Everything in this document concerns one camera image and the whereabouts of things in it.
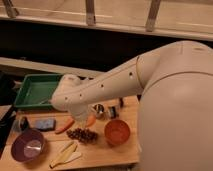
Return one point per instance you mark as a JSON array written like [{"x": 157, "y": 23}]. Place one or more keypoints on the bunch of dark grapes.
[{"x": 84, "y": 136}]

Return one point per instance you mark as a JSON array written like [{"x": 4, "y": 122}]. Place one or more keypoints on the small dark can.
[{"x": 113, "y": 112}]

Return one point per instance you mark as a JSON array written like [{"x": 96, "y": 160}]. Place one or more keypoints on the yellow red apple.
[{"x": 91, "y": 120}]

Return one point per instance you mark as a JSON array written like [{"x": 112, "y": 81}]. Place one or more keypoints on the purple bowl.
[{"x": 27, "y": 146}]

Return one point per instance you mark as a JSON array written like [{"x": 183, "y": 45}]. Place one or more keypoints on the small metal cup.
[{"x": 99, "y": 111}]

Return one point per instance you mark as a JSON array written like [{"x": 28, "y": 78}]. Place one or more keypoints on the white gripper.
[{"x": 81, "y": 119}]

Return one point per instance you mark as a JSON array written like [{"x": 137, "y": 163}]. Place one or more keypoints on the dark object at left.
[{"x": 23, "y": 124}]

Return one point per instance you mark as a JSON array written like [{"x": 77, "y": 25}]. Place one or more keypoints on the orange bowl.
[{"x": 116, "y": 132}]

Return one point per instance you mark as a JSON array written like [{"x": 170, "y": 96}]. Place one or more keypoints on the small utensil in tray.
[{"x": 46, "y": 101}]

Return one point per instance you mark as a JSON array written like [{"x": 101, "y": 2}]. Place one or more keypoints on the blue sponge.
[{"x": 45, "y": 124}]

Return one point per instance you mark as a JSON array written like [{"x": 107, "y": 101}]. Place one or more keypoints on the green plastic tray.
[{"x": 35, "y": 88}]

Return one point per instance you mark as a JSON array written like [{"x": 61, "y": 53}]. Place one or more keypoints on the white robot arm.
[{"x": 175, "y": 118}]

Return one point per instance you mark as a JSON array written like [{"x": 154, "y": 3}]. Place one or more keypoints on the orange carrot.
[{"x": 63, "y": 128}]

